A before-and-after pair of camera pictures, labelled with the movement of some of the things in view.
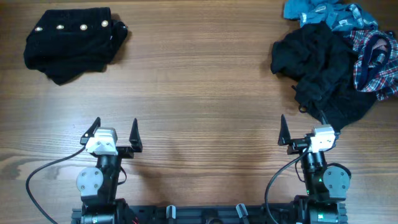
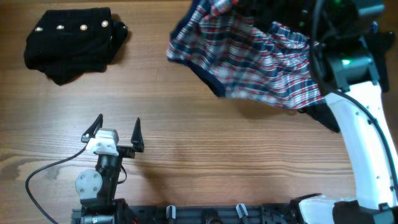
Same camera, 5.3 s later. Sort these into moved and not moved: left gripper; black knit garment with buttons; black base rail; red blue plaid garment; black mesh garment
Moved: black mesh garment; red blue plaid garment
Not moved: black base rail; black knit garment with buttons; left gripper
